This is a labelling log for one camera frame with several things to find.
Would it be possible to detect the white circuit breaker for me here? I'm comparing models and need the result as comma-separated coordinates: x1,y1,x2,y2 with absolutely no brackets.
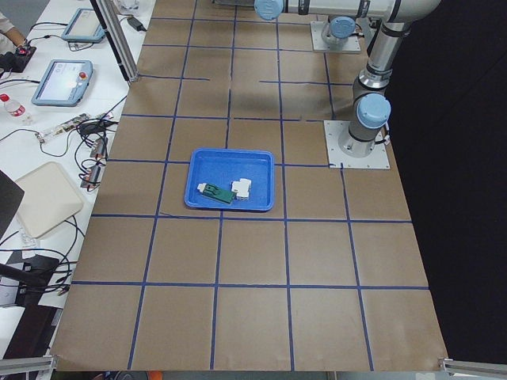
231,178,252,200

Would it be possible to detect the blue plastic tray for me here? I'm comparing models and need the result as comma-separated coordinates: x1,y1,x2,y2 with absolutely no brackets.
184,148,276,211

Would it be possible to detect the green white relay module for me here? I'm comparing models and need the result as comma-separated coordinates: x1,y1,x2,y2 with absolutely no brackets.
197,183,235,204

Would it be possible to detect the beige plastic tray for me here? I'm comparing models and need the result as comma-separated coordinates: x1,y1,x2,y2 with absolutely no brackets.
15,161,84,238

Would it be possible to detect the black power adapter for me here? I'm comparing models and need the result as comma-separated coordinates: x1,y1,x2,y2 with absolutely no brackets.
127,17,147,32

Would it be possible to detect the near teach pendant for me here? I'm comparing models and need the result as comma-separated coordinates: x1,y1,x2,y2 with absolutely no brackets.
31,59,93,107

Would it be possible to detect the teach pendant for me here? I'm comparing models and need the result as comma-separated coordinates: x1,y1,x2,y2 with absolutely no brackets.
31,59,93,107
61,8,105,44

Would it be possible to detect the far teach pendant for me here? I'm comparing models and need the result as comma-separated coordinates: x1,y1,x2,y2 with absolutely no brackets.
61,8,105,44

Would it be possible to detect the black laptop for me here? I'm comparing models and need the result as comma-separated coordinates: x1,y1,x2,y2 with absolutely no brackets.
0,172,25,237

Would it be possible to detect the plastic water bottle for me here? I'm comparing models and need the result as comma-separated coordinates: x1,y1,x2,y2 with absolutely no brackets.
0,93,25,118

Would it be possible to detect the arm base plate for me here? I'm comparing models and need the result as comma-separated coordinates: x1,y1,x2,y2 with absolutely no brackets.
310,21,361,54
323,120,391,170

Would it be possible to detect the aluminium frame post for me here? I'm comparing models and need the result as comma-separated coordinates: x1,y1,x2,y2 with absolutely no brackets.
90,0,139,83

